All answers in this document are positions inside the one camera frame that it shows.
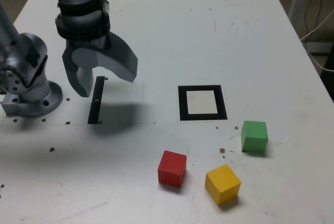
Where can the green cube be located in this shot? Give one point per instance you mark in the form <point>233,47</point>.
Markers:
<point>254,136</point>

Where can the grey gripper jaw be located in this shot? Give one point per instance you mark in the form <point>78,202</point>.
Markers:
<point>120,59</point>
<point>78,80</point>

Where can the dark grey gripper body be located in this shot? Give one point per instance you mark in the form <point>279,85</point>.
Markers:
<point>88,44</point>

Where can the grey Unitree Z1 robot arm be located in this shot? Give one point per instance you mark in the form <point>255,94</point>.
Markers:
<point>28,51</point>

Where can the black tape square outline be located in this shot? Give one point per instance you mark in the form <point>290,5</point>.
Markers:
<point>182,104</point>

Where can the black tape strip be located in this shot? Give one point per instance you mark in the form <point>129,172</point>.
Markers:
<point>94,111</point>

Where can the red cube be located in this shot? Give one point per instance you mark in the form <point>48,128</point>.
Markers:
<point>171,169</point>

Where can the yellow cube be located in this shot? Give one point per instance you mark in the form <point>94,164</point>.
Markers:
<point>221,182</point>

